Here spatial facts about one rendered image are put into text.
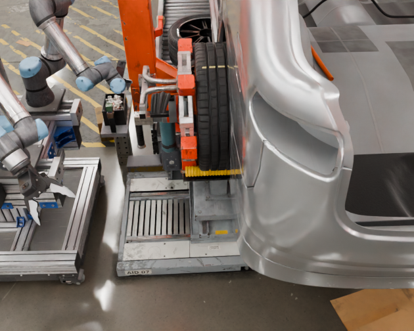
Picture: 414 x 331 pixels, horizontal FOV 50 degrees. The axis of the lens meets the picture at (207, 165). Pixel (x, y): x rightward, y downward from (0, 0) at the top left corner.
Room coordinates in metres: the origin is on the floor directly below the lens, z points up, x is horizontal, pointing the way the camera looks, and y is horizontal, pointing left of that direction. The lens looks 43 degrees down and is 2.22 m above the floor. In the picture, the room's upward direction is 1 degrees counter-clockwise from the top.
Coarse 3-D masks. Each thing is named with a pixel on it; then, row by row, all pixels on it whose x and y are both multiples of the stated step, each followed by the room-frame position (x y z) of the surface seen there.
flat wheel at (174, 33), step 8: (192, 16) 3.77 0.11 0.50; (200, 16) 3.77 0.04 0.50; (208, 16) 3.77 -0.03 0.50; (176, 24) 3.62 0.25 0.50; (184, 24) 3.64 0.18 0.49; (192, 24) 3.71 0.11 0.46; (200, 24) 3.74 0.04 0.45; (208, 24) 3.74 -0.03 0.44; (168, 32) 3.49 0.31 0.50; (176, 32) 3.48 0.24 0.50; (184, 32) 3.53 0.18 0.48; (192, 32) 3.52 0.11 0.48; (200, 32) 3.55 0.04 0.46; (208, 32) 3.58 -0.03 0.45; (168, 40) 3.43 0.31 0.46; (176, 40) 3.34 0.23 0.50; (200, 40) 3.38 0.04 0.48; (208, 40) 3.37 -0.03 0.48; (176, 48) 3.29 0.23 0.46; (176, 56) 3.30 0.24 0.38; (176, 64) 3.31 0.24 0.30
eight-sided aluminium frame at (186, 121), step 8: (184, 56) 1.99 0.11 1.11; (184, 64) 2.15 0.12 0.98; (184, 72) 1.83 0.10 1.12; (192, 104) 1.71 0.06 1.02; (192, 112) 1.68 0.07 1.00; (184, 120) 1.66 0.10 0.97; (192, 120) 1.66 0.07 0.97; (184, 128) 1.65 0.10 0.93; (192, 128) 1.65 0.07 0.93; (184, 136) 1.65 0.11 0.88; (184, 160) 1.74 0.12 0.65; (192, 160) 1.77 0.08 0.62
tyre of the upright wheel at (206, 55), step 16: (208, 48) 1.94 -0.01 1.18; (224, 48) 1.96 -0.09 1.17; (208, 64) 1.83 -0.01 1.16; (224, 64) 1.82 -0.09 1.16; (208, 80) 1.75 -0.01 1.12; (224, 80) 1.74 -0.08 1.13; (208, 96) 1.69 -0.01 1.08; (224, 96) 1.69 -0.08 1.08; (208, 112) 1.64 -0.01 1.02; (224, 112) 1.64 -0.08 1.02; (208, 128) 1.61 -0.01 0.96; (224, 128) 1.61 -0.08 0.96; (208, 144) 1.59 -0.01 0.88; (224, 144) 1.59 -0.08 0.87; (208, 160) 1.60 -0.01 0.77; (224, 160) 1.61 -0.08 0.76
